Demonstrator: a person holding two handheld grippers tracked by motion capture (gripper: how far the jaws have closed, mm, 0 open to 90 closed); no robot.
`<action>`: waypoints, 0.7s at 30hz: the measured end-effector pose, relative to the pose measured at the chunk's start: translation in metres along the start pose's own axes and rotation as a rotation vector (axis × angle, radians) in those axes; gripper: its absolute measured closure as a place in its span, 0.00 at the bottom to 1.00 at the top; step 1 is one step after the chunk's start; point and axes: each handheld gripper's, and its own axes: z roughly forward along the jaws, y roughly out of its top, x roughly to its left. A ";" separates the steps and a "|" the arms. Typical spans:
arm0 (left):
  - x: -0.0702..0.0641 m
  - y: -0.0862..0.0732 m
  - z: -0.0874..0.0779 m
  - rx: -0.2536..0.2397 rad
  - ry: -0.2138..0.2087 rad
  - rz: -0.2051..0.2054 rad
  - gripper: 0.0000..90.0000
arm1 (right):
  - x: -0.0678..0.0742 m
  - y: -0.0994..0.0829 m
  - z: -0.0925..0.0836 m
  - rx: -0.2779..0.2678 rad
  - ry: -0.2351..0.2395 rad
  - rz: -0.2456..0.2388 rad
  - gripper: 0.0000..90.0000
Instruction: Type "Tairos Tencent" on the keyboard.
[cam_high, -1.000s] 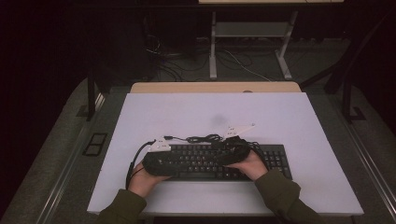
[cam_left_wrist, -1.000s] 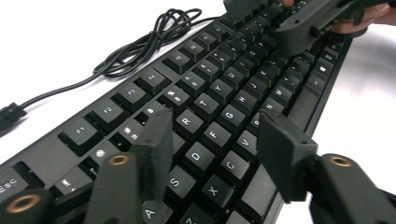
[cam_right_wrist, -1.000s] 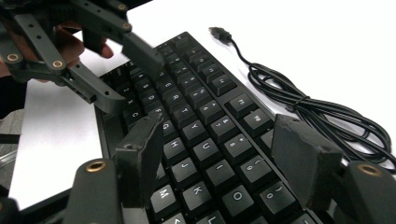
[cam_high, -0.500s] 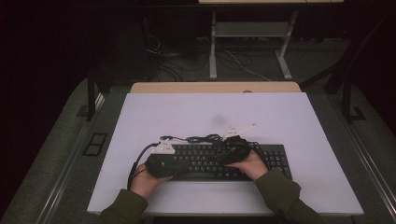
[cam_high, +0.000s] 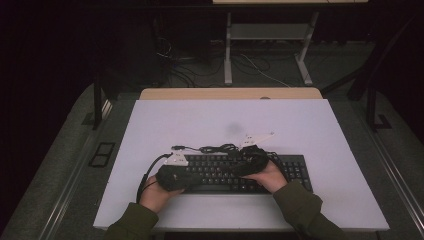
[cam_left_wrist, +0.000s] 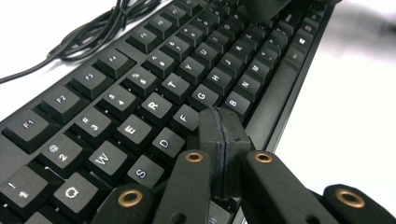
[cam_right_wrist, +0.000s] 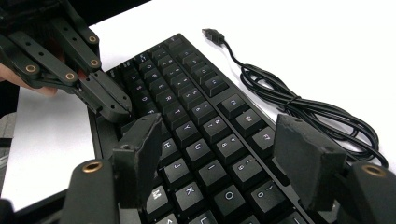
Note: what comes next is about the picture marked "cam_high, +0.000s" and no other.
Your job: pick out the person's left hand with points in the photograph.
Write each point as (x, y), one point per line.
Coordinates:
(155, 200)

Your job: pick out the white metal desk frame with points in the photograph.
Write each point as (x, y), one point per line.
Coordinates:
(228, 66)

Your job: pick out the wooden table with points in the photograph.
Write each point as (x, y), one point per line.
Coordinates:
(200, 94)

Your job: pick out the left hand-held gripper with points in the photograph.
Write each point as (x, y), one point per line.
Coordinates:
(173, 178)

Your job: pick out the aluminium rail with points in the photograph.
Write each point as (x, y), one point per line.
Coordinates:
(66, 193)
(396, 180)

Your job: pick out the black keyboard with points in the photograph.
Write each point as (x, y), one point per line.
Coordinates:
(213, 173)

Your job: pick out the black metal stand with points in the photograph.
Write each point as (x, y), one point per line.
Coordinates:
(371, 110)

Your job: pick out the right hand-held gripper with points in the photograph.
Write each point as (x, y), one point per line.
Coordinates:
(253, 160)

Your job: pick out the person's right hand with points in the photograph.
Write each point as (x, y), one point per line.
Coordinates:
(270, 180)

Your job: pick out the black floor socket frame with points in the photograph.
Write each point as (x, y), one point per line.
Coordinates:
(101, 155)

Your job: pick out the white board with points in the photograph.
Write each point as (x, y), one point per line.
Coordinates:
(233, 113)

